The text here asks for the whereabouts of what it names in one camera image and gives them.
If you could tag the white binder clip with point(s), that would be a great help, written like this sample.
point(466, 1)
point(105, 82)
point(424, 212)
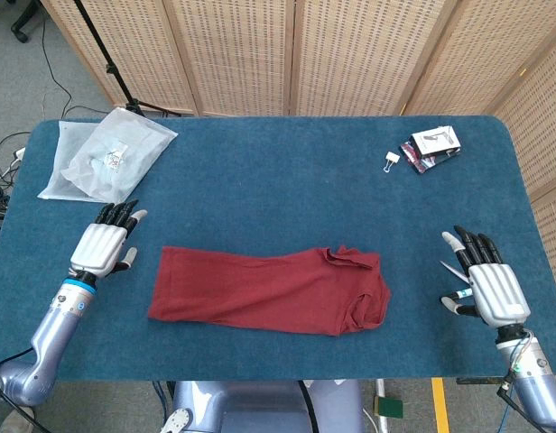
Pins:
point(392, 158)

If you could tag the white and black small box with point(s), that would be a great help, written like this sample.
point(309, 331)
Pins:
point(433, 140)

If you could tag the white bag with garment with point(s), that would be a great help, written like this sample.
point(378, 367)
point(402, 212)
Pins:
point(133, 144)

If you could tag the grey shoe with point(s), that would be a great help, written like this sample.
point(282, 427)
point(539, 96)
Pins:
point(21, 421)

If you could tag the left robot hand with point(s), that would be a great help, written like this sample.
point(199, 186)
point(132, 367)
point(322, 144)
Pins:
point(97, 248)

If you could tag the flat translucent plastic bag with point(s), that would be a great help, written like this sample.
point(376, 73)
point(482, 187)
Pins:
point(57, 180)

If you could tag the lavender robot torso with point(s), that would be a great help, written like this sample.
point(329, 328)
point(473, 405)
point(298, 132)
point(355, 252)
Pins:
point(260, 406)

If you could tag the white metal bracket plate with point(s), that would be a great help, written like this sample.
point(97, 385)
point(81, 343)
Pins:
point(178, 421)

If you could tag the red t-shirt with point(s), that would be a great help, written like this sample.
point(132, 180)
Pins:
point(260, 288)

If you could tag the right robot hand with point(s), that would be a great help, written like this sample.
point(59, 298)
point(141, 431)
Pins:
point(497, 293)

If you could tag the green flat block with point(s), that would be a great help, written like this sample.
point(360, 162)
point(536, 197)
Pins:
point(390, 407)

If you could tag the black office chair base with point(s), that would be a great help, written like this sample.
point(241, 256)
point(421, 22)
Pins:
point(21, 34)

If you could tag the black tripod stand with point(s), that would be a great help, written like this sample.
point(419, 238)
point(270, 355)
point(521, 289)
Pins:
point(99, 49)

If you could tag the blue carpet table cover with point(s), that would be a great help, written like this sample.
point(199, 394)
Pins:
point(282, 180)

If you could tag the teal and white marker pen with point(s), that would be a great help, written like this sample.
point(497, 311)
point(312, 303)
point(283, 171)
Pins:
point(464, 292)

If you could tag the white power plug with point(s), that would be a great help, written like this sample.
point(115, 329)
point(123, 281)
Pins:
point(20, 154)

